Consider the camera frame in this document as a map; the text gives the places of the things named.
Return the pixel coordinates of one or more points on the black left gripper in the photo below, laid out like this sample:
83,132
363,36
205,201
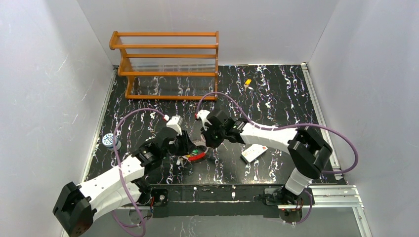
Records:
185,145

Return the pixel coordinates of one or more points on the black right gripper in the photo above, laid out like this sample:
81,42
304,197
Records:
209,137

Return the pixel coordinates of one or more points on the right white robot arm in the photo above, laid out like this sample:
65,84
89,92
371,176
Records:
309,151

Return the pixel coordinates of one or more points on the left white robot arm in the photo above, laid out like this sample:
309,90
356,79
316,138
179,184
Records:
78,206

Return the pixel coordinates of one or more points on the white card box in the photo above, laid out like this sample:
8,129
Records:
253,153

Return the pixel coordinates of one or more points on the yellow tagged key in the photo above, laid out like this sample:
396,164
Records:
247,85

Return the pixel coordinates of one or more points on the blue white round tin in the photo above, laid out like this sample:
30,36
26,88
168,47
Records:
110,142

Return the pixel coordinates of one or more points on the orange wooden rack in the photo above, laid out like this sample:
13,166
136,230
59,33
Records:
168,65

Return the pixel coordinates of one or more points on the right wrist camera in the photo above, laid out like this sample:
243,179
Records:
202,116

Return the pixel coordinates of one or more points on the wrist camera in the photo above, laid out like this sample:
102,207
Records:
174,123
202,116

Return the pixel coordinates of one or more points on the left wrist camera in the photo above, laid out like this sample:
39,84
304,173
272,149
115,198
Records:
174,123

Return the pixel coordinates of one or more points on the aluminium frame rail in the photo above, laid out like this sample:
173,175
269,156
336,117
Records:
335,196

